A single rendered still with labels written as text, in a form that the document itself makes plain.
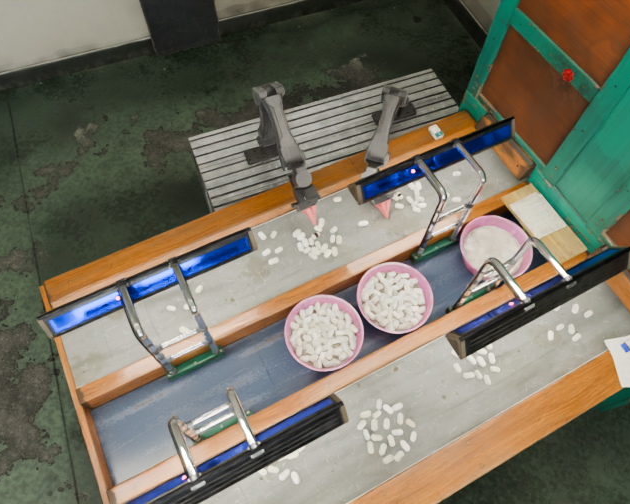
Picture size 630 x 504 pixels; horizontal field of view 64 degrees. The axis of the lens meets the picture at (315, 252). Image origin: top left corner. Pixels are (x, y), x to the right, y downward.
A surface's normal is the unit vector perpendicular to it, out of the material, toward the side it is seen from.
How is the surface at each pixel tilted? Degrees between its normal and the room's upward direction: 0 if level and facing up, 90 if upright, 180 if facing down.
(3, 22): 90
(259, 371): 0
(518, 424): 0
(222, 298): 0
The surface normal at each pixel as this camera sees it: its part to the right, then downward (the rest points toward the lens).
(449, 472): 0.03, -0.47
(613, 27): -0.89, 0.40
